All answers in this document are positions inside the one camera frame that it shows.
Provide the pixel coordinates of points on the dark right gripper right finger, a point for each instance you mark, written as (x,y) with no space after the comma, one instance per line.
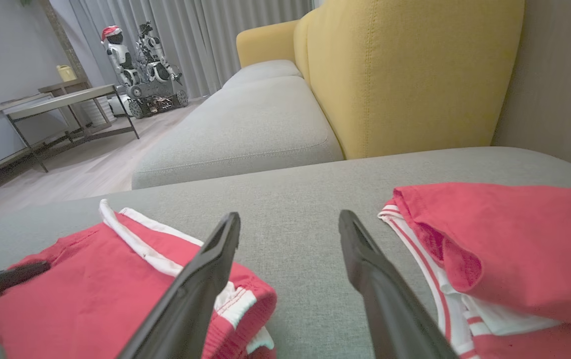
(390,319)

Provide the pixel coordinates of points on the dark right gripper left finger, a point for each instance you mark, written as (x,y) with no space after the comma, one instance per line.
(186,319)

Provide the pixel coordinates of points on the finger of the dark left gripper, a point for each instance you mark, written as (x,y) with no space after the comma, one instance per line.
(1,281)

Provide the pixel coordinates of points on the red shorts with white stripes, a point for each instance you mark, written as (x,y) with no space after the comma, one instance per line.
(91,299)

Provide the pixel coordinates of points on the red Bulls 23 jersey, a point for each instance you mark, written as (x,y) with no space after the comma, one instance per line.
(524,249)

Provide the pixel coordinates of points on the wide grey sofa chaise cushion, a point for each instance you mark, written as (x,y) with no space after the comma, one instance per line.
(290,199)

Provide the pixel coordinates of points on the grey sofa seat cushion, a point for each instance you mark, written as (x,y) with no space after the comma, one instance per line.
(263,72)
(245,129)

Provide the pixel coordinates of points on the white round device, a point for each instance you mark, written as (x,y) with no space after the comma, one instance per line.
(118,105)

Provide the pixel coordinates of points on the yellow jug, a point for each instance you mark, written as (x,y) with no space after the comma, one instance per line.
(66,74)

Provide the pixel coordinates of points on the grey wheeled robot vehicle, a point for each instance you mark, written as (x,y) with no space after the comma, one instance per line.
(158,97)

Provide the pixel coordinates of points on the yellow sofa backrest cushion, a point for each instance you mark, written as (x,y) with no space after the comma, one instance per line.
(405,75)
(268,42)

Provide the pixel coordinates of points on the white humanoid robot santa hat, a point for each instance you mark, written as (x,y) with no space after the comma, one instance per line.
(118,55)

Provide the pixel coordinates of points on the white black humanoid robot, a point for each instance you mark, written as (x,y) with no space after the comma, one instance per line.
(156,55)

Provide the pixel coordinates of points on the grey pleated curtain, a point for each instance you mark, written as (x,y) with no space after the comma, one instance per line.
(206,40)

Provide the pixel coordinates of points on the grey sofa backrest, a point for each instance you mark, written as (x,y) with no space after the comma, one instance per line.
(559,75)

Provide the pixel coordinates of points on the grey metal frame console table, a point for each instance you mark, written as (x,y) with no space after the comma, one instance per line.
(66,97)

